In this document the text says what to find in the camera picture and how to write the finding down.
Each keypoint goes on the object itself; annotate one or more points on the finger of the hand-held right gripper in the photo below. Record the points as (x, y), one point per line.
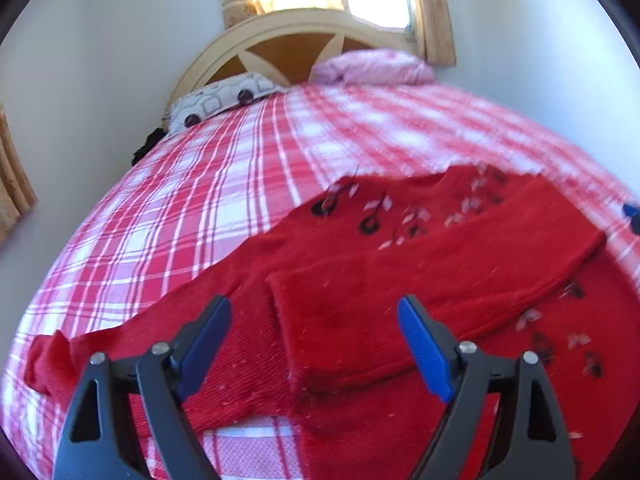
(633, 216)

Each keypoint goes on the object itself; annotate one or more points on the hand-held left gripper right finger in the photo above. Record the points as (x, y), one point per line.
(425, 347)

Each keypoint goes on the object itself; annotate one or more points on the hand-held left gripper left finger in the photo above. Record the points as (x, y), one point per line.
(205, 350)

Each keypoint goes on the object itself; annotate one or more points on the red knitted sweater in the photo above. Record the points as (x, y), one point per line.
(350, 305)

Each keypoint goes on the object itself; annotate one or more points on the red white plaid blanket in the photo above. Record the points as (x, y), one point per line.
(225, 185)

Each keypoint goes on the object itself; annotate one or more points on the black object beside bed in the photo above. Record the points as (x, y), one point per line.
(145, 149)

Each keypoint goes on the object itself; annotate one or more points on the grey patterned pillow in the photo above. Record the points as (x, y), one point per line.
(220, 97)

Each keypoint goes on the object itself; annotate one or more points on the pink pillow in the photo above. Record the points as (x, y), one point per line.
(375, 67)

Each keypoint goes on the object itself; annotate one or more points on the cream wooden headboard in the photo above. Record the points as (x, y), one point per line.
(280, 52)

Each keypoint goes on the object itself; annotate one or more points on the wooden window frame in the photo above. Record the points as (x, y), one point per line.
(437, 15)
(12, 185)

